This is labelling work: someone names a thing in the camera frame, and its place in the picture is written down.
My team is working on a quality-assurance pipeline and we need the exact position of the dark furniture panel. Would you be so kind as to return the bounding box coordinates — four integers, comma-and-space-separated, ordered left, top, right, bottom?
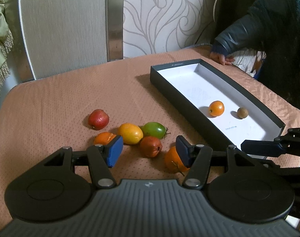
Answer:
213, 0, 264, 45

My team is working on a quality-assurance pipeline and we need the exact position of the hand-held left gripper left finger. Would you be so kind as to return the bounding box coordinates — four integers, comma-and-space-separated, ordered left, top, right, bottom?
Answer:
42, 135, 124, 188

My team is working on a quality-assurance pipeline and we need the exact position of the shiny red apple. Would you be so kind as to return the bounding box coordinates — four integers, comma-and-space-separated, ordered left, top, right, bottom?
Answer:
88, 109, 110, 130

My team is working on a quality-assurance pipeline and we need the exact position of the yellow lemon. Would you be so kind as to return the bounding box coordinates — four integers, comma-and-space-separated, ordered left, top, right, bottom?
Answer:
118, 123, 143, 145

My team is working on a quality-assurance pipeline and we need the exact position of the tangerine with torn peel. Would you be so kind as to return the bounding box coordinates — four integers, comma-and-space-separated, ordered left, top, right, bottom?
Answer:
94, 132, 116, 146

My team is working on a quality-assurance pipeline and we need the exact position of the black box with white inside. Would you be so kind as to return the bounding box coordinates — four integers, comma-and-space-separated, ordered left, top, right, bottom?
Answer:
150, 59, 286, 160

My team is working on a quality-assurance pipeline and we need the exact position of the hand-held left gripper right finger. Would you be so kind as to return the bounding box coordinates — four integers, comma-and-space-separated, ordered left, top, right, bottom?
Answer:
176, 136, 266, 190

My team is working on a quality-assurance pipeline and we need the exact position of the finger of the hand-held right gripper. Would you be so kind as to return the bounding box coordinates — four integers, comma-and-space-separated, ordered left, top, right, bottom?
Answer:
260, 158, 300, 178
241, 128, 300, 158

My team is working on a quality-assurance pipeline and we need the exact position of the mottled red orange apple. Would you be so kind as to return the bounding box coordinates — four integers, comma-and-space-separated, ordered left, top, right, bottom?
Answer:
139, 136, 163, 158

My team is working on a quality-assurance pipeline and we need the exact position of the smooth round orange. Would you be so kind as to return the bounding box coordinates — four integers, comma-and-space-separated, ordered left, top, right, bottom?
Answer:
209, 100, 225, 118

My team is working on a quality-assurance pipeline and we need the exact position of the grey chair back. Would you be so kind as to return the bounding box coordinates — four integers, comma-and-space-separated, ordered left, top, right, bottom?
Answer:
18, 0, 124, 81

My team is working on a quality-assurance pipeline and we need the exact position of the tangerine with stem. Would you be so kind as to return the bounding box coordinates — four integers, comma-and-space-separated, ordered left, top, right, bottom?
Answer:
164, 146, 191, 176

